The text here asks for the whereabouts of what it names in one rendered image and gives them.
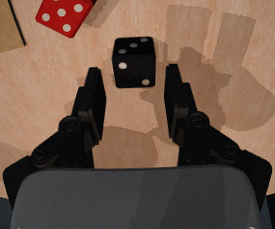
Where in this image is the red die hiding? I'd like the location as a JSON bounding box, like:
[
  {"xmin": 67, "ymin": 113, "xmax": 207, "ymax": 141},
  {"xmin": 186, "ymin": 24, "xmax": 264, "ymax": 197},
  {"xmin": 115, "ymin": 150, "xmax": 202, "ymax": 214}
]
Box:
[{"xmin": 35, "ymin": 0, "xmax": 96, "ymax": 39}]

